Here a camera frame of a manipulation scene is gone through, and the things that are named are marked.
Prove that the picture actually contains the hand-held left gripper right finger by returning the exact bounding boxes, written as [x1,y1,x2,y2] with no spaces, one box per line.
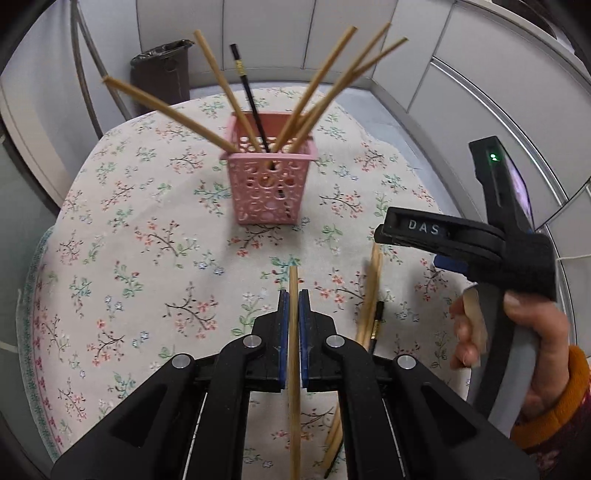
[298,288,541,480]

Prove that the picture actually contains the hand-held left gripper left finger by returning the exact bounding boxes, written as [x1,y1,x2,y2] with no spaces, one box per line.
[50,288,291,480]

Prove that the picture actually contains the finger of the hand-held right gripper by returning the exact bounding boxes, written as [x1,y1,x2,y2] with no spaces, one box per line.
[373,206,506,266]
[433,254,481,280]

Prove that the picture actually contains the pink perforated plastic basket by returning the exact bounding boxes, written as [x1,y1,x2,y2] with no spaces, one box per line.
[219,112,318,225]

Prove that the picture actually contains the black chopstick gold band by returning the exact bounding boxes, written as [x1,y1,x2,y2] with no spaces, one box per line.
[229,44,291,220]

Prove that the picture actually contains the person's right forearm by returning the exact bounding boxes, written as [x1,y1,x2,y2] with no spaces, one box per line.
[510,345,591,480]

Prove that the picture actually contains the person's right hand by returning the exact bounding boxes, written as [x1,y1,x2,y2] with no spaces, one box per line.
[449,293,573,421]

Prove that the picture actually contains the floral tablecloth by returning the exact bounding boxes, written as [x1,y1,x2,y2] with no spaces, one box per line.
[28,85,476,480]

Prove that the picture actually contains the white cloth teal border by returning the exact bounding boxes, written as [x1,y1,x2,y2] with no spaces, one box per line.
[15,226,68,464]

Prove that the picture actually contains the dark brown trash bin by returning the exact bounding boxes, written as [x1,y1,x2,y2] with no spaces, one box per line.
[130,39,195,114]

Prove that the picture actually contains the frosted glass door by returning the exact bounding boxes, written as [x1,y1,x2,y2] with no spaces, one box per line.
[0,134,61,462]

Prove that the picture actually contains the black trash bag liner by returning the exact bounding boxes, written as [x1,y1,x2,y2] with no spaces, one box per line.
[130,39,195,65]

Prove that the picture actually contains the grey cabinet run metal rail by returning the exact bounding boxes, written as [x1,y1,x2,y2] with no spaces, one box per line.
[369,0,591,259]

